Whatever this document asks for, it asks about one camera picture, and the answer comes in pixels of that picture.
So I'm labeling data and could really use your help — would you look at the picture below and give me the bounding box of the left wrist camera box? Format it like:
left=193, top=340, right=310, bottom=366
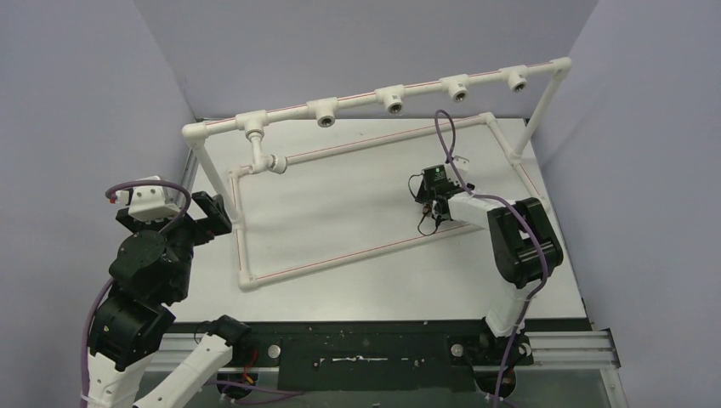
left=113, top=184, right=180, bottom=222

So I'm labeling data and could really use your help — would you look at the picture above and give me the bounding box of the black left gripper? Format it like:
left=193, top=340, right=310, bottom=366
left=122, top=189, right=230, bottom=298

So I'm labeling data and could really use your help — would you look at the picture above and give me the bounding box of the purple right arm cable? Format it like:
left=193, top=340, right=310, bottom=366
left=434, top=109, right=550, bottom=408

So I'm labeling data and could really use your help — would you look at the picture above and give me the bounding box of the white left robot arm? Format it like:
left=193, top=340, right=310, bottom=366
left=82, top=191, right=253, bottom=407

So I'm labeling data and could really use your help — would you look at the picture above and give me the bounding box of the aluminium rail frame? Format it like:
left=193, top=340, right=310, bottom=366
left=106, top=151, right=621, bottom=408

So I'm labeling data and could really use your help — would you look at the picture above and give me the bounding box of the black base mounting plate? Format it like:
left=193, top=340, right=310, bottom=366
left=163, top=320, right=593, bottom=394

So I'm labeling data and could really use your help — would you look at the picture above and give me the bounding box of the white pipe frame with tees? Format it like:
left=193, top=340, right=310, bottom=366
left=182, top=57, right=572, bottom=292

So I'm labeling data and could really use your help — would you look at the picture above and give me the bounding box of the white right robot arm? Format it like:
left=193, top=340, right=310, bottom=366
left=415, top=177, right=564, bottom=363

